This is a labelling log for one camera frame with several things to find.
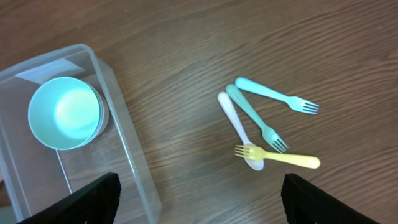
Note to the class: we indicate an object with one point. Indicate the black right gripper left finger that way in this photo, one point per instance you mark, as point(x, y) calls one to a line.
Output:
point(95, 203)

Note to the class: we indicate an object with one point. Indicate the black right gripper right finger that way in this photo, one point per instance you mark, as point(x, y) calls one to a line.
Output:
point(305, 203)

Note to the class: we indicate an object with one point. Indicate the blue plastic bowl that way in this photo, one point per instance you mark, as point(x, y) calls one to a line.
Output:
point(99, 122)

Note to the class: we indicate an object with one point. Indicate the green plastic bowl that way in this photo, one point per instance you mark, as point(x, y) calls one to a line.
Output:
point(63, 113)

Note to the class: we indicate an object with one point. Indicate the clear plastic container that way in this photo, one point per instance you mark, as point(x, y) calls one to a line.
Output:
point(36, 176)

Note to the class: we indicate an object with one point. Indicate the yellow plastic fork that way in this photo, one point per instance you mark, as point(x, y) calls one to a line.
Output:
point(257, 153)

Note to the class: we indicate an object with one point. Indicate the green plastic fork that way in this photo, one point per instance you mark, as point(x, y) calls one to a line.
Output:
point(268, 134)

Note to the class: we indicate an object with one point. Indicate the blue plastic fork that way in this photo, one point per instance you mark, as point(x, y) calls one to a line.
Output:
point(294, 102)

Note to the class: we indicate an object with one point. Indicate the white plastic spoon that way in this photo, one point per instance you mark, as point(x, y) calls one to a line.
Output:
point(228, 107)

